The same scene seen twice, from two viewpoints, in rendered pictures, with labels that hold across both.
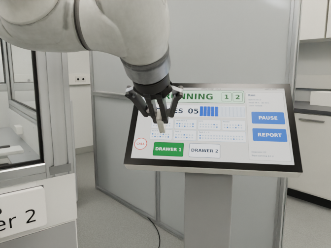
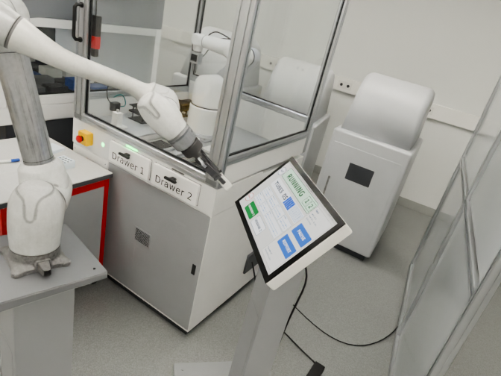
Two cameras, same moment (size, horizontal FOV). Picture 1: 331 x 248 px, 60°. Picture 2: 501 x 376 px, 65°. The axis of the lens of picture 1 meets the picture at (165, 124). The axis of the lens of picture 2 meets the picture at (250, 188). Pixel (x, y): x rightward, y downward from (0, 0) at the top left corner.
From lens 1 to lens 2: 133 cm
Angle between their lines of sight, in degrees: 61
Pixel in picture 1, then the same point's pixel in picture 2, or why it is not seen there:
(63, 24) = not seen: hidden behind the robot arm
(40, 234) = (193, 210)
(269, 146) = (276, 252)
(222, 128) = (279, 219)
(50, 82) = (219, 130)
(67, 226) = (205, 217)
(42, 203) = (195, 193)
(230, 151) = (263, 236)
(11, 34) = not seen: hidden behind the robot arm
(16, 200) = (186, 183)
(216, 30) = not seen: outside the picture
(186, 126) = (271, 204)
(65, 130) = (220, 162)
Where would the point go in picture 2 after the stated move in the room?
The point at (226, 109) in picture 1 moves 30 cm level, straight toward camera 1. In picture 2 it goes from (295, 210) to (210, 199)
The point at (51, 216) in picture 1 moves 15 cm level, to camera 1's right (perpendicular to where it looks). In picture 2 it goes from (200, 205) to (209, 222)
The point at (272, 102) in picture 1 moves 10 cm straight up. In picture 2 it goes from (317, 227) to (327, 199)
